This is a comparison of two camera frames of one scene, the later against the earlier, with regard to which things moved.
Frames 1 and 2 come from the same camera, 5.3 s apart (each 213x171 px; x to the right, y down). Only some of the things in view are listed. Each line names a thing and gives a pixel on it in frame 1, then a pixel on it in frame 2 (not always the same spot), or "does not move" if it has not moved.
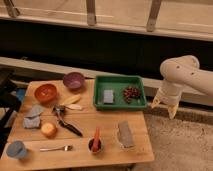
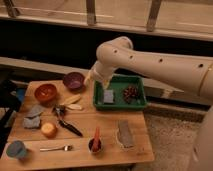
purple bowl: (74, 80) does not move
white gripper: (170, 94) -> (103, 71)
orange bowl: (45, 93) does not move
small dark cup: (95, 144) does not move
